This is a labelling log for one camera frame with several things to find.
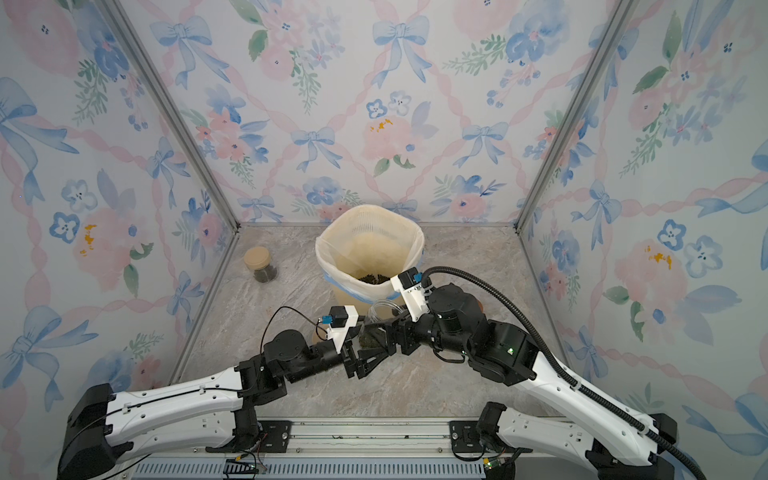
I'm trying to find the translucent bin liner blue band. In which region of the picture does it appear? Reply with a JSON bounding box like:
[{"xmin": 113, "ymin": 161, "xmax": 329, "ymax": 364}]
[{"xmin": 314, "ymin": 204, "xmax": 426, "ymax": 304}]

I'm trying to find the black corrugated cable conduit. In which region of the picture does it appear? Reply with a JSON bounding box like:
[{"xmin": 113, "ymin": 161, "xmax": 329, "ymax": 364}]
[{"xmin": 419, "ymin": 266, "xmax": 709, "ymax": 480}]

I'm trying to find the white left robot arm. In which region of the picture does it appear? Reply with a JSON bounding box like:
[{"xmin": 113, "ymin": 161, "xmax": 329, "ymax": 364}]
[{"xmin": 56, "ymin": 328, "xmax": 395, "ymax": 479}]

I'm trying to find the cream ribbed trash bin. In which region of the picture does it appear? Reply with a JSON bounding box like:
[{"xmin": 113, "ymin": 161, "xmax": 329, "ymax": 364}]
[{"xmin": 328, "ymin": 278, "xmax": 400, "ymax": 315}]

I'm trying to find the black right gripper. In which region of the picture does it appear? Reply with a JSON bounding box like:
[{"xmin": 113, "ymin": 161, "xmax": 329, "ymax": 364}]
[{"xmin": 366, "ymin": 299, "xmax": 473, "ymax": 358}]

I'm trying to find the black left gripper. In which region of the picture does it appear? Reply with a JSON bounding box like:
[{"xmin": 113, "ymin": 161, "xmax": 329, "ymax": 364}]
[{"xmin": 288, "ymin": 339, "xmax": 387, "ymax": 385}]

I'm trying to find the aluminium mounting rail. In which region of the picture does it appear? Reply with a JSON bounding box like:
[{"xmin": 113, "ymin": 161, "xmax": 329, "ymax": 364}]
[{"xmin": 110, "ymin": 414, "xmax": 599, "ymax": 479}]

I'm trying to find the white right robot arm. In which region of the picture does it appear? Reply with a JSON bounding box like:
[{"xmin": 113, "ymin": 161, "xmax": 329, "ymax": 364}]
[{"xmin": 345, "ymin": 284, "xmax": 677, "ymax": 479}]

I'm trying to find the glass jar with tea leaves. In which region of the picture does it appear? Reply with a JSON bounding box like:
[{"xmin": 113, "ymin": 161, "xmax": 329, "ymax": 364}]
[{"xmin": 358, "ymin": 300, "xmax": 406, "ymax": 349}]

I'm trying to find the glass jar light wood lid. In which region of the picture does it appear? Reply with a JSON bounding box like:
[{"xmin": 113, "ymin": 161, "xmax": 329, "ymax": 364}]
[{"xmin": 243, "ymin": 246, "xmax": 277, "ymax": 283}]

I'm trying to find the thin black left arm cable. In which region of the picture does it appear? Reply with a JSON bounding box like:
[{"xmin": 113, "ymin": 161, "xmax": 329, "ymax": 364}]
[{"xmin": 259, "ymin": 305, "xmax": 328, "ymax": 355}]

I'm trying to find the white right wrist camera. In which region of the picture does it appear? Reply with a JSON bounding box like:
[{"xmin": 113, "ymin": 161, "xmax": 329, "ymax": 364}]
[{"xmin": 390, "ymin": 267, "xmax": 429, "ymax": 323}]

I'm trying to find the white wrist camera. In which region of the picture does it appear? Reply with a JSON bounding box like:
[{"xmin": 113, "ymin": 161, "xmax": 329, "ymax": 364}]
[
  {"xmin": 390, "ymin": 267, "xmax": 429, "ymax": 323},
  {"xmin": 320, "ymin": 305, "xmax": 359, "ymax": 354}
]

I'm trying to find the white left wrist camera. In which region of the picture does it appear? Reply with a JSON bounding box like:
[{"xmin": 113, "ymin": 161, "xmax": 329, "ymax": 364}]
[{"xmin": 320, "ymin": 305, "xmax": 359, "ymax": 354}]

